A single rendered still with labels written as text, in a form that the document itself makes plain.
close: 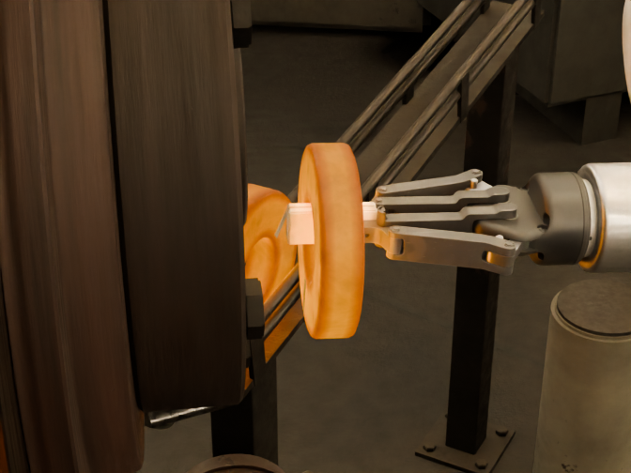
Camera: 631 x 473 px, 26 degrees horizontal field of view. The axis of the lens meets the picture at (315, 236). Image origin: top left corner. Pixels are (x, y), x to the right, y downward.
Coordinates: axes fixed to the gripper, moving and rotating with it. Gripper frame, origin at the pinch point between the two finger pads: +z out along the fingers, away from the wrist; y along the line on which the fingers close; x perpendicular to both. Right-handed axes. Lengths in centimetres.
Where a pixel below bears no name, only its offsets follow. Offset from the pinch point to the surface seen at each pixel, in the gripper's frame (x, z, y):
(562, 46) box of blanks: -55, -72, 160
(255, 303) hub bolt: 24, 11, -46
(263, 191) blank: -6.3, 3.8, 16.1
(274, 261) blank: -14.4, 2.3, 17.2
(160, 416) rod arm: 2.2, 14.1, -26.1
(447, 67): -14, -24, 61
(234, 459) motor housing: -31.5, 6.4, 8.8
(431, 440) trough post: -82, -30, 70
